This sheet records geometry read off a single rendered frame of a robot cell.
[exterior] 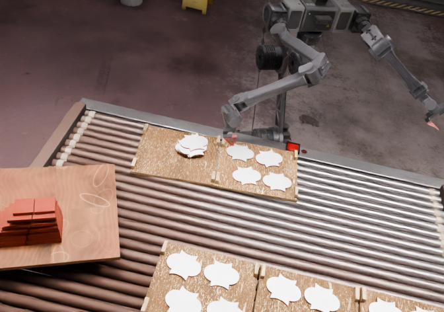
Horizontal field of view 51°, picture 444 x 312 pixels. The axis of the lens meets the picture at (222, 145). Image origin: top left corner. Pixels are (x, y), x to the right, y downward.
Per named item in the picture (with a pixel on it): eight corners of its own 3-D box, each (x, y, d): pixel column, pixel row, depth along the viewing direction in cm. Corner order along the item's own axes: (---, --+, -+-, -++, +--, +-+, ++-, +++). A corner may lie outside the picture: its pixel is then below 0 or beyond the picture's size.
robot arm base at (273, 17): (281, 30, 256) (287, 10, 248) (286, 38, 251) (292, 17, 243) (267, 30, 254) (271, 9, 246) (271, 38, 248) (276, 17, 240)
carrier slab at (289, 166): (221, 141, 254) (222, 138, 253) (296, 154, 254) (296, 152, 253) (213, 187, 228) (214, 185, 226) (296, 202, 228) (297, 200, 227)
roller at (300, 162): (87, 114, 261) (86, 108, 258) (435, 194, 253) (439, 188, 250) (84, 119, 257) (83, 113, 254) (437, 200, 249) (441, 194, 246)
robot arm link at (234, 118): (245, 104, 234) (237, 93, 228) (254, 116, 226) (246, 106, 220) (226, 119, 235) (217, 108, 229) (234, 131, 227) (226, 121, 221)
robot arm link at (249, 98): (320, 75, 220) (312, 60, 212) (322, 84, 216) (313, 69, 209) (239, 106, 236) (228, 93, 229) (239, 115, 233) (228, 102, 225)
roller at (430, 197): (84, 119, 257) (83, 113, 254) (437, 200, 249) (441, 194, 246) (80, 125, 253) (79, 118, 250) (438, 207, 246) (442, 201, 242)
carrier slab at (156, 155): (145, 127, 253) (145, 125, 252) (220, 139, 254) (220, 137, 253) (129, 173, 227) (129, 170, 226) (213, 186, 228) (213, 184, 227)
